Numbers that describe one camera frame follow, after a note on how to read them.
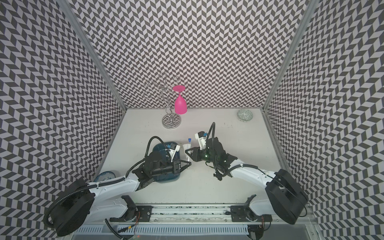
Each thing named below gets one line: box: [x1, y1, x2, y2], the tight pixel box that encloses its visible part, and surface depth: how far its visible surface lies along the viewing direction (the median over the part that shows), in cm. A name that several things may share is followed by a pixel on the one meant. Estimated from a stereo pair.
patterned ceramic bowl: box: [236, 109, 254, 121], surface depth 113 cm
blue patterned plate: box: [93, 171, 116, 183], surface depth 82 cm
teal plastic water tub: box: [152, 142, 181, 183], surface depth 71 cm
